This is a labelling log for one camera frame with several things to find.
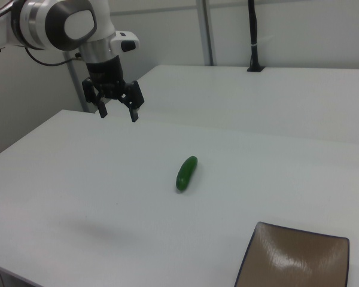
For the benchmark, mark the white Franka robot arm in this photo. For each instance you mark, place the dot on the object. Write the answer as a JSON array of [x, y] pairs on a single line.
[[45, 24]]

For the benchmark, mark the brown square ceramic plate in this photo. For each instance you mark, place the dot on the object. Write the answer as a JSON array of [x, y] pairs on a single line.
[[296, 257]]

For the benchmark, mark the grey partition frame post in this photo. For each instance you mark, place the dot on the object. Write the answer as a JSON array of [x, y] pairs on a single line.
[[76, 83], [206, 30]]

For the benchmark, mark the black camera pole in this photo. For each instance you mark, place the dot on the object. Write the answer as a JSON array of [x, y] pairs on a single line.
[[253, 27]]

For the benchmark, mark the green cucumber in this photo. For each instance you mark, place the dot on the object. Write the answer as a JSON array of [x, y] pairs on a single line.
[[186, 174]]

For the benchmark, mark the black pole base mount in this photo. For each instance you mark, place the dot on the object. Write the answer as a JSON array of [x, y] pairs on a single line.
[[255, 69]]

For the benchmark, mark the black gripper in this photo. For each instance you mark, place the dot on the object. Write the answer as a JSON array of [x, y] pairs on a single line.
[[105, 74]]

